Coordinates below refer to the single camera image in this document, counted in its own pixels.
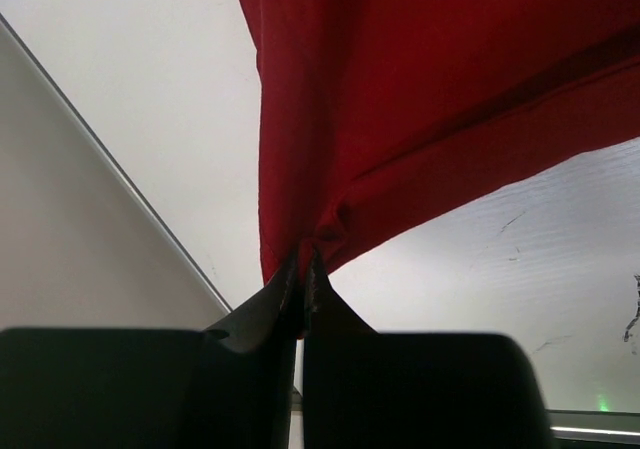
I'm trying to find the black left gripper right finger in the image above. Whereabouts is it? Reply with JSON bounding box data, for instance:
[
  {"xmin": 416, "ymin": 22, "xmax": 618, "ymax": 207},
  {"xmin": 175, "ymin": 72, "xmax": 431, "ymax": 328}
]
[{"xmin": 303, "ymin": 254, "xmax": 555, "ymax": 448}]

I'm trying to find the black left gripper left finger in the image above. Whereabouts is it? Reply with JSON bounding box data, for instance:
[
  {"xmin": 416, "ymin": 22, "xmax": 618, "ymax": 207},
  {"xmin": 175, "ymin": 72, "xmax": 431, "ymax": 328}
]
[{"xmin": 1, "ymin": 258, "xmax": 302, "ymax": 448}]

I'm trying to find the red t shirt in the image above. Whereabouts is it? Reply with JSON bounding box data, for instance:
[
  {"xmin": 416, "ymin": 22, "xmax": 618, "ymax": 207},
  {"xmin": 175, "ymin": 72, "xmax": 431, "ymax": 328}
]
[{"xmin": 226, "ymin": 0, "xmax": 640, "ymax": 340}]

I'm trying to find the aluminium table edge rail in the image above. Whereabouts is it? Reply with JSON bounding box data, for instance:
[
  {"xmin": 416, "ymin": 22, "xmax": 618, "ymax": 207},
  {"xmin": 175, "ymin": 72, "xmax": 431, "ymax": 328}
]
[{"xmin": 1, "ymin": 25, "xmax": 639, "ymax": 448}]

